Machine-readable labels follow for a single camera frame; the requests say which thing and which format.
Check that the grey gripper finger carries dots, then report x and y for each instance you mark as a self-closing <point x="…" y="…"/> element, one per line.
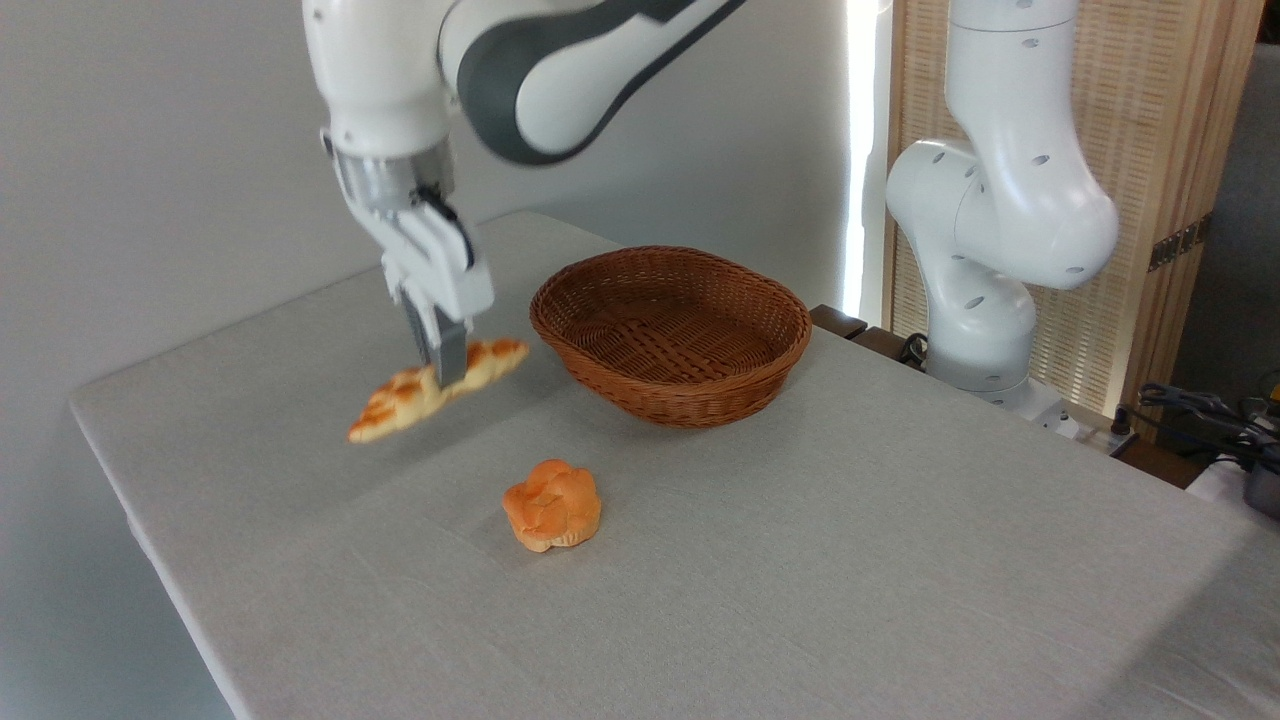
<point x="416" y="335"/>
<point x="452" y="352"/>

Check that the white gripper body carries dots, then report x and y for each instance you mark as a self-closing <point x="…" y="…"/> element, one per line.
<point x="440" y="265"/>

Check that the long braided bread loaf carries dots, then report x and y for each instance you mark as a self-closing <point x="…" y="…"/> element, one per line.
<point x="395" y="405"/>

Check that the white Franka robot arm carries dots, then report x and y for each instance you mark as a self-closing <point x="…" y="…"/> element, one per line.
<point x="560" y="70"/>

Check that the round orange bread bun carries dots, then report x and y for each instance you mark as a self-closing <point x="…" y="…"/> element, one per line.
<point x="552" y="505"/>

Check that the brown wicker basket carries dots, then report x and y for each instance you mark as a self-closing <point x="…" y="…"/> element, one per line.
<point x="670" y="340"/>

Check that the dark brown wooden block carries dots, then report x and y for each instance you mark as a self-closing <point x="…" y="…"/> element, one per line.
<point x="838" y="321"/>

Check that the grey tablecloth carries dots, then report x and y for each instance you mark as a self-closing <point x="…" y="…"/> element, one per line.
<point x="800" y="560"/>

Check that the white power strip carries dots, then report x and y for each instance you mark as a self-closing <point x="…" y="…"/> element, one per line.
<point x="1095" y="432"/>

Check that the dark metal screen hinge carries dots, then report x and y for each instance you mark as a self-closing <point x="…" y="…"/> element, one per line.
<point x="1180" y="243"/>

